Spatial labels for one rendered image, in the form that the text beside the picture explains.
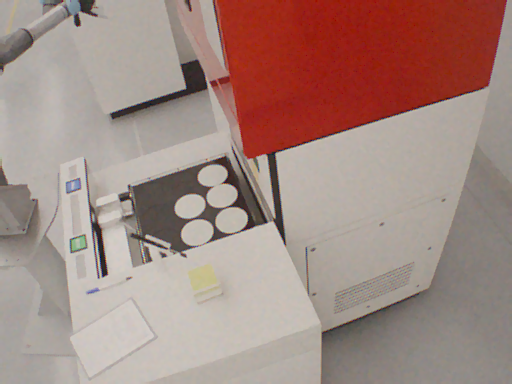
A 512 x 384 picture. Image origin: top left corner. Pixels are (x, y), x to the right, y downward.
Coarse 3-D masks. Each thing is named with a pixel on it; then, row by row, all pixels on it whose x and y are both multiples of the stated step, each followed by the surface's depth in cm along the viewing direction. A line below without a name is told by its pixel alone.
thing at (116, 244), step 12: (120, 204) 158; (108, 228) 152; (120, 228) 151; (108, 240) 149; (120, 240) 148; (108, 252) 145; (120, 252) 145; (108, 264) 142; (120, 264) 142; (132, 264) 142
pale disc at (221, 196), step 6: (216, 186) 156; (222, 186) 155; (228, 186) 155; (210, 192) 154; (216, 192) 154; (222, 192) 153; (228, 192) 153; (234, 192) 153; (210, 198) 152; (216, 198) 152; (222, 198) 152; (228, 198) 151; (234, 198) 151; (210, 204) 151; (216, 204) 150; (222, 204) 150; (228, 204) 150
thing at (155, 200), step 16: (224, 160) 163; (176, 176) 161; (192, 176) 160; (144, 192) 158; (160, 192) 157; (176, 192) 156; (192, 192) 155; (208, 192) 154; (240, 192) 152; (144, 208) 153; (160, 208) 152; (208, 208) 150; (224, 208) 149; (240, 208) 148; (144, 224) 149; (160, 224) 148; (176, 224) 147; (160, 240) 144; (176, 240) 143; (208, 240) 141
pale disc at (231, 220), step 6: (228, 210) 148; (234, 210) 148; (240, 210) 148; (222, 216) 147; (228, 216) 147; (234, 216) 146; (240, 216) 146; (246, 216) 146; (216, 222) 146; (222, 222) 145; (228, 222) 145; (234, 222) 145; (240, 222) 144; (246, 222) 144; (222, 228) 144; (228, 228) 143; (234, 228) 143; (240, 228) 143
